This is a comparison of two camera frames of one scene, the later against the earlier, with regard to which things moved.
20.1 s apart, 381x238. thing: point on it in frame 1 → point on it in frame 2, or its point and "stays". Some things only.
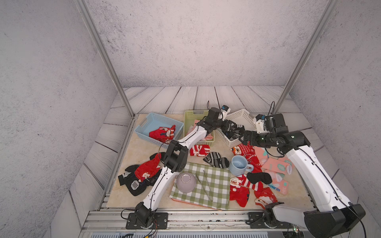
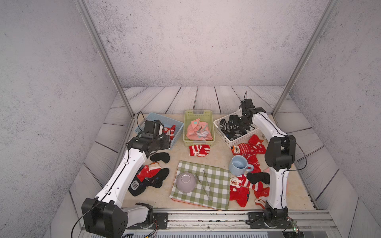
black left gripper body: (222, 124) → (161, 143)
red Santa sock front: (265, 197) stays
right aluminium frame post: (330, 8) stays
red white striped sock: (200, 150) stays
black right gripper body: (260, 140) → (239, 121)
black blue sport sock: (230, 134) stays
